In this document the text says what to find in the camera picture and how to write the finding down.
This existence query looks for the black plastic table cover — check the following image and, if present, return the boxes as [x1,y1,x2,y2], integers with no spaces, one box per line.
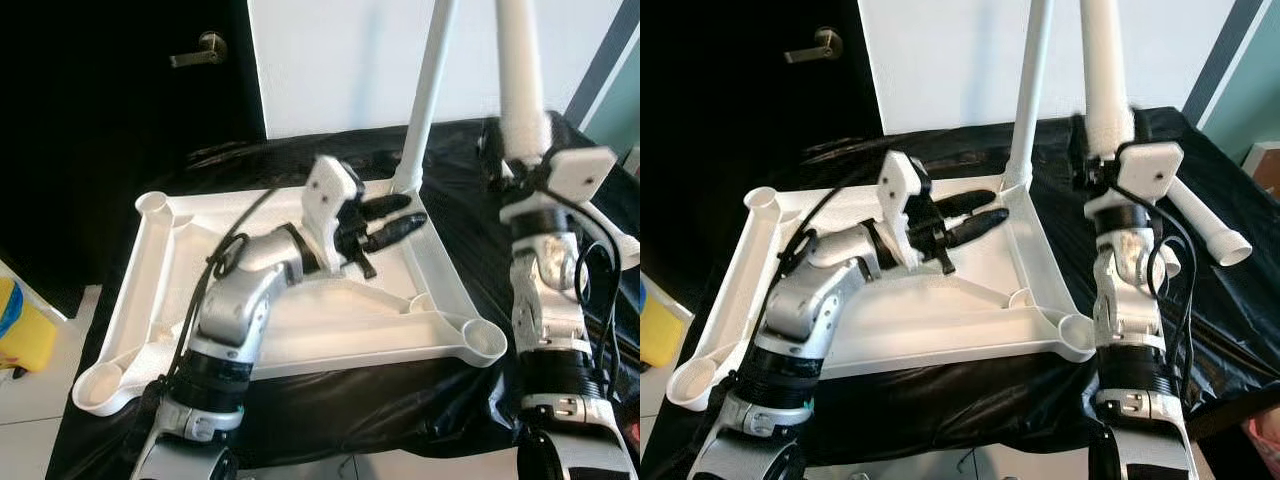
[45,115,641,480]
[640,105,1280,480]

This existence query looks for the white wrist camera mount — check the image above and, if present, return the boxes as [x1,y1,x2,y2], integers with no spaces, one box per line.
[1085,140,1186,221]
[500,145,619,226]
[300,155,363,276]
[878,150,939,271]

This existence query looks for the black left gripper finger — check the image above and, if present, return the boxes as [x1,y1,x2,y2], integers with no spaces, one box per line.
[945,207,1012,249]
[362,193,414,223]
[368,213,429,253]
[938,188,999,219]

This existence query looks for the black door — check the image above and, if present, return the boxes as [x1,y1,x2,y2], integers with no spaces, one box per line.
[0,0,266,311]
[640,0,881,301]

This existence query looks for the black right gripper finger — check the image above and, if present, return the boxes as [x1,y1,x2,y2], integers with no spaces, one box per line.
[1067,112,1089,188]
[480,120,501,188]

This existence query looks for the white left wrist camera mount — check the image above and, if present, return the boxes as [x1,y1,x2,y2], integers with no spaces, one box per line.
[878,150,939,271]
[300,155,363,276]

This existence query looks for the yellow container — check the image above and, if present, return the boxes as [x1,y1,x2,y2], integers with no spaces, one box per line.
[640,290,691,369]
[0,275,59,373]

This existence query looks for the brass lever door handle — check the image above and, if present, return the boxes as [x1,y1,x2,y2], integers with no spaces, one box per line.
[785,27,844,64]
[170,32,229,69]

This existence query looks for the brown and white flat board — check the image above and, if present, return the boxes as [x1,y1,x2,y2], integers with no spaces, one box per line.
[1240,140,1280,196]

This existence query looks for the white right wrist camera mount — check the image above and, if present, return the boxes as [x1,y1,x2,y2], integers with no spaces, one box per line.
[500,145,619,226]
[1085,140,1186,221]

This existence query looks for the pink plastic bag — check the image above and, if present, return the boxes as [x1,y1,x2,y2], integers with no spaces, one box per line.
[1243,418,1280,480]

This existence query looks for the dark grey wall trim strip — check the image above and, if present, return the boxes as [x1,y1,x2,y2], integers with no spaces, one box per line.
[565,0,641,126]
[1183,0,1266,126]

